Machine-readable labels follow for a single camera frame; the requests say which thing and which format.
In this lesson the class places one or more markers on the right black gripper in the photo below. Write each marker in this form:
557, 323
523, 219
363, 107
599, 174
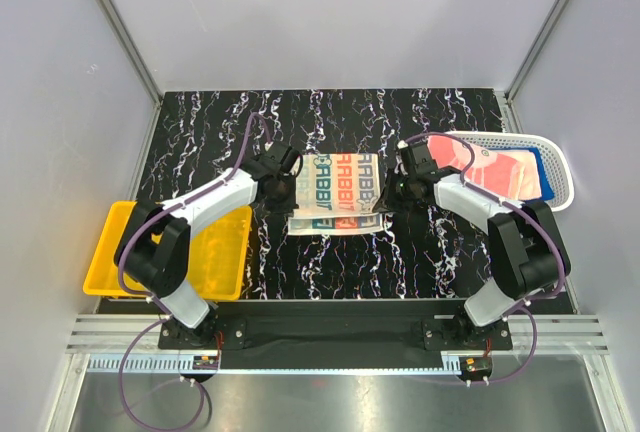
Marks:
387, 202

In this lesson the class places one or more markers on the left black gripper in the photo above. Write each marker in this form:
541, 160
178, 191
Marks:
287, 205

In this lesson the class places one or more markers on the pink patterned towel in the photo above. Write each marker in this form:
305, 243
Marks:
497, 171

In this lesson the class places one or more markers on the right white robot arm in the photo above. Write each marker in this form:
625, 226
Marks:
529, 261

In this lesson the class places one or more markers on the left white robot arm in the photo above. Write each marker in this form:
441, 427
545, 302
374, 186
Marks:
154, 247

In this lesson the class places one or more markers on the yellow plastic tray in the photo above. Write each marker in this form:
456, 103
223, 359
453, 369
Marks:
216, 258

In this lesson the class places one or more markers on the blue folded towel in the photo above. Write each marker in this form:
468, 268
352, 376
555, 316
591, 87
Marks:
547, 192

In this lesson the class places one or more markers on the white perforated plastic basket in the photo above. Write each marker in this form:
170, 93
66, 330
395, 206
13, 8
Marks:
552, 158

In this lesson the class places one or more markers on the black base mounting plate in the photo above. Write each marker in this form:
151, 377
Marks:
338, 335

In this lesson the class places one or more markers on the slotted white cable duct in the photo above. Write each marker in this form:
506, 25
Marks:
162, 363

